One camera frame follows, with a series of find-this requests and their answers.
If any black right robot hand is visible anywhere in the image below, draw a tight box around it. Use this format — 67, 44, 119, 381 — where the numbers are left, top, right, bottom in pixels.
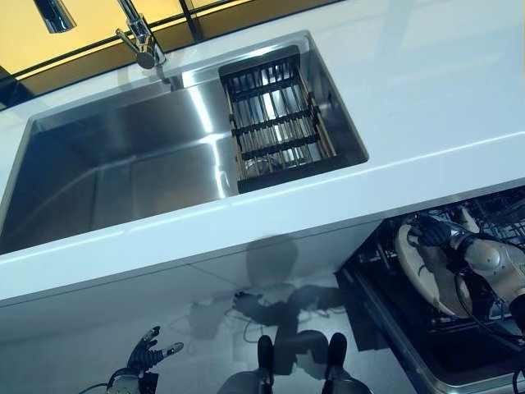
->
409, 213, 468, 250

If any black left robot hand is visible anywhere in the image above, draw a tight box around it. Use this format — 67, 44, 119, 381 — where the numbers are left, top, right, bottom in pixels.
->
126, 325, 185, 375

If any cream ceramic plate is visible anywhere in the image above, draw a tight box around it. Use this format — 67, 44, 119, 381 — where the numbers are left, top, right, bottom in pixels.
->
395, 222, 477, 320
452, 204, 482, 236

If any black built-in dishwasher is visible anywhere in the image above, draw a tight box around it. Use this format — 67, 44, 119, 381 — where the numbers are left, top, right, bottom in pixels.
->
333, 183, 525, 394

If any glossy white cabinet door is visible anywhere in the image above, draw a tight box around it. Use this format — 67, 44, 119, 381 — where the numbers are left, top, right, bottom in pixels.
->
0, 262, 252, 342
191, 217, 387, 289

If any black left robot foot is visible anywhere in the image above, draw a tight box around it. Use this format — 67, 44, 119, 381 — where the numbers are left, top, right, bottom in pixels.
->
257, 334, 276, 371

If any black robot foot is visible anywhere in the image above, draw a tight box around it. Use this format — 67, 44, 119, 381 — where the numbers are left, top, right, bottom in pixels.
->
326, 331, 349, 370
257, 334, 276, 371

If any black right robot foot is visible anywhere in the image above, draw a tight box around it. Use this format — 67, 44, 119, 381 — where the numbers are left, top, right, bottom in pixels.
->
326, 331, 349, 370

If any black sink dish rack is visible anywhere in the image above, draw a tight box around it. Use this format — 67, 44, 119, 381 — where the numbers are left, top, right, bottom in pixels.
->
217, 44, 363, 195

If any stainless steel sink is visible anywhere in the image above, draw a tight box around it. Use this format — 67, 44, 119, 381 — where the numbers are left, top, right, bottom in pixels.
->
0, 29, 371, 256

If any chrome kitchen faucet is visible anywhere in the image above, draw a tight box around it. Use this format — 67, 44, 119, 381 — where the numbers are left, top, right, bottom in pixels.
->
31, 0, 182, 90

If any wire dishwasher basket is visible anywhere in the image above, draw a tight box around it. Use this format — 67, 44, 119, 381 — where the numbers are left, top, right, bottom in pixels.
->
355, 200, 525, 342

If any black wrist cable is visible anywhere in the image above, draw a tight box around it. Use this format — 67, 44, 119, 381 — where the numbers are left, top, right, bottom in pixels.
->
452, 265, 525, 394

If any yellow window with dark frame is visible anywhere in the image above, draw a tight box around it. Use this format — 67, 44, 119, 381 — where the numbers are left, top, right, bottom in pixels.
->
0, 0, 358, 112

